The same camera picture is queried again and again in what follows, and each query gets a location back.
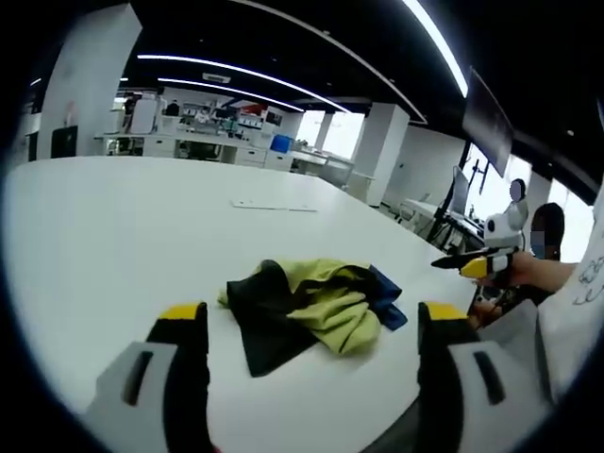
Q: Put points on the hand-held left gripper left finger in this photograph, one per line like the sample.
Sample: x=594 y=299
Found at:
x=156 y=377

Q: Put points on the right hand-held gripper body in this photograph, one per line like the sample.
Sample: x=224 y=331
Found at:
x=507 y=229

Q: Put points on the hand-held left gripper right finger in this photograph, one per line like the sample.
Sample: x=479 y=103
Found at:
x=464 y=377

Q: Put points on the yellow-green black blue garment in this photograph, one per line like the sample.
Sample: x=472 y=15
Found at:
x=330 y=307

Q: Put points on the white template sheet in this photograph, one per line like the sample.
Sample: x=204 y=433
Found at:
x=273 y=205

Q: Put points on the person's right hand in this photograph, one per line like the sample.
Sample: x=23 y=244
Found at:
x=524 y=270

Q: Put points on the white desk with black legs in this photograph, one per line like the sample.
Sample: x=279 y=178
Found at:
x=439 y=217

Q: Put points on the desk monitor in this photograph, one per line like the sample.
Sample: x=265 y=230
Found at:
x=460 y=191

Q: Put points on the black monitor stand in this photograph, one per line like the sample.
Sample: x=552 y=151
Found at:
x=480 y=174

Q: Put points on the hanging dark screen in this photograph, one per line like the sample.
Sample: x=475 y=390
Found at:
x=488 y=118

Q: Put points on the person in white shirt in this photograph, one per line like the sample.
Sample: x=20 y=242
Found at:
x=575 y=340

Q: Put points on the white pillar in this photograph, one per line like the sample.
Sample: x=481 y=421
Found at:
x=89 y=80
x=380 y=151

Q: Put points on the ceiling light strip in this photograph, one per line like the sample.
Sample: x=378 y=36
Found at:
x=441 y=42
x=245 y=73
x=226 y=89

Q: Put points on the blue box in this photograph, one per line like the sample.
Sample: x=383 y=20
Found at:
x=282 y=143

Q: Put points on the row of white workbenches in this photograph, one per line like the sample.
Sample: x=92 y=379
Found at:
x=207 y=146

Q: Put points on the white board on stand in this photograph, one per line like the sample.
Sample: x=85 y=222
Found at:
x=142 y=115

